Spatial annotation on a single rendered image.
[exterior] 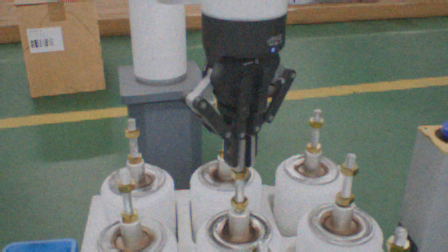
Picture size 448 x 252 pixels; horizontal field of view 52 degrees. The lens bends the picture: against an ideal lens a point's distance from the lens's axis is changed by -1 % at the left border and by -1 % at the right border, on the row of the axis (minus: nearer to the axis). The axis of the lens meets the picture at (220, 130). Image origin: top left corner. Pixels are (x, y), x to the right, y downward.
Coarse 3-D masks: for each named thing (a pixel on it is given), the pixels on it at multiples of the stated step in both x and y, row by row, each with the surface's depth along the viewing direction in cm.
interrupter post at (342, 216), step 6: (336, 204) 51; (336, 210) 51; (342, 210) 51; (348, 210) 50; (336, 216) 51; (342, 216) 51; (348, 216) 51; (336, 222) 52; (342, 222) 51; (348, 222) 51; (336, 228) 52; (342, 228) 52; (348, 228) 52
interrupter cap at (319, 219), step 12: (324, 204) 55; (312, 216) 54; (324, 216) 54; (360, 216) 54; (312, 228) 52; (324, 228) 52; (360, 228) 52; (372, 228) 51; (324, 240) 50; (336, 240) 50; (348, 240) 50; (360, 240) 50
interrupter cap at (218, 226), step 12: (216, 216) 53; (228, 216) 54; (252, 216) 54; (216, 228) 52; (228, 228) 52; (252, 228) 52; (264, 228) 52; (216, 240) 50; (228, 240) 50; (240, 240) 50; (252, 240) 50
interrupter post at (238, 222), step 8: (232, 208) 50; (232, 216) 50; (240, 216) 49; (248, 216) 50; (232, 224) 50; (240, 224) 50; (248, 224) 51; (232, 232) 51; (240, 232) 50; (248, 232) 51
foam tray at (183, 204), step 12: (180, 192) 71; (264, 192) 71; (96, 204) 68; (180, 204) 68; (264, 204) 68; (96, 216) 65; (180, 216) 65; (96, 228) 63; (180, 228) 63; (84, 240) 61; (180, 240) 61; (288, 240) 61
